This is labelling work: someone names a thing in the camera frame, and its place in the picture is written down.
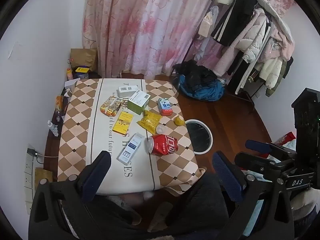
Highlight pink floral curtain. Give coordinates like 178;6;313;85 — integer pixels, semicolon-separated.
82;0;298;79

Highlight white cardboard box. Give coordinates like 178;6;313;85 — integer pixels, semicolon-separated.
117;85;139;98

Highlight light pink fleece robe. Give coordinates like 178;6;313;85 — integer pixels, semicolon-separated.
215;40;247;77

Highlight white hanging bag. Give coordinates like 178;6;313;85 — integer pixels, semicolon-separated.
199;6;220;40

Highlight yellow snack bag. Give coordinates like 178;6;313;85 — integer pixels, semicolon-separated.
137;110;162;135

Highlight white puffer jacket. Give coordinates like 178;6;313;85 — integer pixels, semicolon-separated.
235;7;272;64

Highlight black jacket pile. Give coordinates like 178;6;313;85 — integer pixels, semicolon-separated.
172;60;218;91

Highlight olive garment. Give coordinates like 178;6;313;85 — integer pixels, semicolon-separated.
265;60;292;98

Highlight black trousers white stripe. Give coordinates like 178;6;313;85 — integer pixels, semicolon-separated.
226;55;260;95

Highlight red soda can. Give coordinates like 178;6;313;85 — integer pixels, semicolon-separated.
147;134;179;156

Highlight black jacket white stripes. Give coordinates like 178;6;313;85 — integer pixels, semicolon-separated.
211;0;258;47

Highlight white wall socket panel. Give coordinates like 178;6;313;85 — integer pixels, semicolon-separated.
24;144;38;203

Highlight pink coat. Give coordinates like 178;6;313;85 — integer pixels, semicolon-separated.
257;27;295;63

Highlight white round trash bin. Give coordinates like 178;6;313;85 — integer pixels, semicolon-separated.
185;119;213;155

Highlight blue red drink carton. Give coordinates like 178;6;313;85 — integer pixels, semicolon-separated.
157;97;173;116

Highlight small white box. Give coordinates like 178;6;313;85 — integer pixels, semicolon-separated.
65;79;80;90

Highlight cream jacket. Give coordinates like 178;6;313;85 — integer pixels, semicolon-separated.
259;57;284;88

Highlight blue garment pile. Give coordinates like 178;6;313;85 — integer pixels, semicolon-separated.
179;74;225;102

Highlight dark grey trousers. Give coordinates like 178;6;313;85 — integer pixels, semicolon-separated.
62;172;230;240

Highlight red cloth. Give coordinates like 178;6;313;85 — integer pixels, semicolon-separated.
274;131;297;145

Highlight clear water bottle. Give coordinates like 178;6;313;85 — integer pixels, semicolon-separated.
47;120;59;137

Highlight white blue long box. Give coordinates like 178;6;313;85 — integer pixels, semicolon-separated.
117;132;145;165

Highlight yellow wooden box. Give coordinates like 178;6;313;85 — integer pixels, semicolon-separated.
35;167;53;188

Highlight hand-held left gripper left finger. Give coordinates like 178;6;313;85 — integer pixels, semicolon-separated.
29;150;112;240

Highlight brown paper bag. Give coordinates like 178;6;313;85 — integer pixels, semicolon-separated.
70;48;98;72

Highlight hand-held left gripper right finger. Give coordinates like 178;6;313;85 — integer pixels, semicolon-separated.
212;151;295;240

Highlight checkered tablecloth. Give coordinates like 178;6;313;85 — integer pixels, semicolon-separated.
57;78;204;196

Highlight colourful snack packet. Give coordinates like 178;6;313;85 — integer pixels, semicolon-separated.
100;97;124;117

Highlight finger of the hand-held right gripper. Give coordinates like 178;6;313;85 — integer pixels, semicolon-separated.
245;140;297;161
234;152;296;173

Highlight black clothes rack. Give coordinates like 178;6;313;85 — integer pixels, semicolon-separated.
186;0;295;111

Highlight green box white top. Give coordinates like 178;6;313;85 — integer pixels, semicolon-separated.
127;90;151;115

